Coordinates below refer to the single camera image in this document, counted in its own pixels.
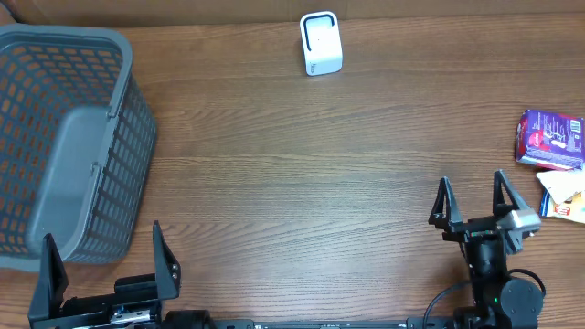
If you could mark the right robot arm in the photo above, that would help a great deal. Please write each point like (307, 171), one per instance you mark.
(502, 297)

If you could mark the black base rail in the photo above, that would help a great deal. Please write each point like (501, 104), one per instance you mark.
(409, 323)

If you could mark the white barcode scanner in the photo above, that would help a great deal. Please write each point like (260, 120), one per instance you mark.
(321, 42)

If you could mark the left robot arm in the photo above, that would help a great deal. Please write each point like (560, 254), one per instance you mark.
(181, 319)

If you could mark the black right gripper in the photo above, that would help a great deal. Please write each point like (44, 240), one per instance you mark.
(470, 228)

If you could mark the red purple pad pack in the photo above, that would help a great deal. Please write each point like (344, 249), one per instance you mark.
(550, 140)

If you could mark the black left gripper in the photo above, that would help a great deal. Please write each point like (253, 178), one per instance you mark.
(93, 313)

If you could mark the white bamboo print tube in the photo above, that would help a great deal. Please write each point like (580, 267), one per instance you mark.
(561, 186)

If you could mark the grey plastic basket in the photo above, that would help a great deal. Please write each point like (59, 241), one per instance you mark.
(77, 139)

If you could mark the yellow snack bag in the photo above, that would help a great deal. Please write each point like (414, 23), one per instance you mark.
(571, 209)

